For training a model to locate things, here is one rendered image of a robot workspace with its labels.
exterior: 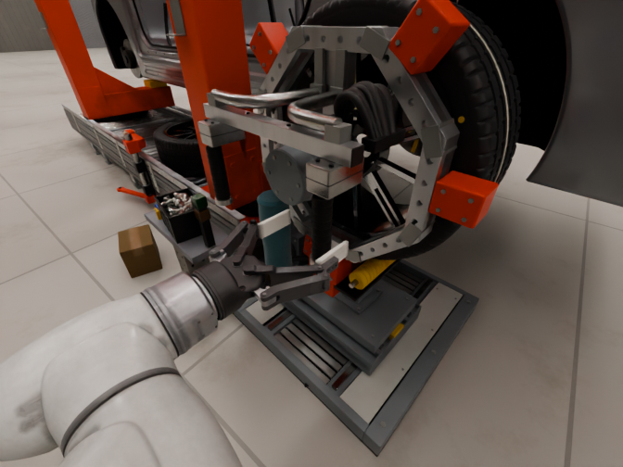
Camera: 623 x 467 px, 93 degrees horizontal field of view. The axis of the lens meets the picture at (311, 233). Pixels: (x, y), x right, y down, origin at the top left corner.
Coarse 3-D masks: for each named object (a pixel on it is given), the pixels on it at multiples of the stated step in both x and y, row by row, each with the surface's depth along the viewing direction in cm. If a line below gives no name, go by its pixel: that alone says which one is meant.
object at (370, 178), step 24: (312, 72) 78; (360, 72) 69; (288, 120) 89; (360, 120) 74; (384, 168) 74; (360, 192) 85; (384, 192) 78; (336, 216) 95; (360, 216) 88; (384, 216) 94
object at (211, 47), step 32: (192, 0) 78; (224, 0) 84; (192, 32) 84; (224, 32) 87; (192, 64) 91; (224, 64) 91; (192, 96) 99; (224, 160) 104; (256, 160) 114; (256, 192) 121
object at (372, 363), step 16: (288, 304) 127; (304, 304) 126; (416, 304) 123; (304, 320) 123; (320, 320) 119; (336, 336) 110; (400, 336) 117; (352, 352) 107; (368, 352) 107; (384, 352) 107; (368, 368) 104
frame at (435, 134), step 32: (320, 32) 59; (352, 32) 54; (384, 32) 50; (288, 64) 68; (384, 64) 53; (416, 96) 51; (416, 128) 53; (448, 128) 52; (448, 160) 56; (416, 192) 59; (416, 224) 62; (352, 256) 80
